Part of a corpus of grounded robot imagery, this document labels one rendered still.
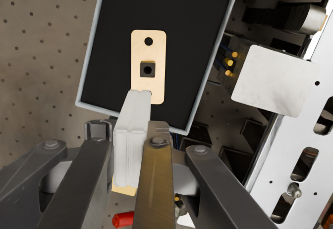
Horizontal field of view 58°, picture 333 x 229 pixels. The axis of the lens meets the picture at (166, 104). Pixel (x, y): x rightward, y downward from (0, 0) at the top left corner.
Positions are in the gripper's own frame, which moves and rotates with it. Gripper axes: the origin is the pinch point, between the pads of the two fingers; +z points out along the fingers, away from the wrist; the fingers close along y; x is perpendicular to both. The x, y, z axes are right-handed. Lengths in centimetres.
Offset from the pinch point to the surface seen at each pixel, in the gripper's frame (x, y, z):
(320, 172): -22, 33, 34
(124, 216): -23.2, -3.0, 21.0
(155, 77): -1.0, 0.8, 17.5
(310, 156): -32, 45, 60
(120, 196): -50, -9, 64
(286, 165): -20.7, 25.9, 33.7
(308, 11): 7.1, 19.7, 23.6
